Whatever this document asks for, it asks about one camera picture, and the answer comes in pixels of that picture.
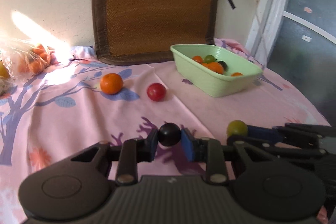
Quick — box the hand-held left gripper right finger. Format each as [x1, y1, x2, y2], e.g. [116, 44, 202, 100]
[181, 128, 269, 184]

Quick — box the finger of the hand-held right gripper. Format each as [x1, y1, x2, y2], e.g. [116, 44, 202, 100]
[247, 123, 336, 145]
[227, 135, 328, 159]

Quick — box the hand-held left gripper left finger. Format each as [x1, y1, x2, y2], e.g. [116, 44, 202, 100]
[70, 129, 158, 184]

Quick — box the black cherry tomato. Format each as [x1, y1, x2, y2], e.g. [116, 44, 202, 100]
[157, 123, 182, 147]

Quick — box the light green plastic basin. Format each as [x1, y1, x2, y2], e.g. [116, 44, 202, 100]
[170, 44, 263, 98]

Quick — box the large tangerine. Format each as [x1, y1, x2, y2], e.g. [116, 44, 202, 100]
[202, 62, 224, 75]
[100, 73, 124, 95]

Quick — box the red tomato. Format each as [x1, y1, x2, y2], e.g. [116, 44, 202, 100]
[146, 83, 167, 102]

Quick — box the white framed glass door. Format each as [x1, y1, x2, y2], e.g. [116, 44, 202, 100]
[245, 0, 336, 123]

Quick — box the brown woven seat mat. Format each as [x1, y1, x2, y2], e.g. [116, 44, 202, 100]
[90, 0, 219, 66]

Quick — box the clear bag of tangerines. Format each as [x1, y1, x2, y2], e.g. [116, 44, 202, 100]
[0, 40, 52, 81]

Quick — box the yellow fruit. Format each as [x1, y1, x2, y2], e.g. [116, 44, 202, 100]
[0, 61, 10, 79]

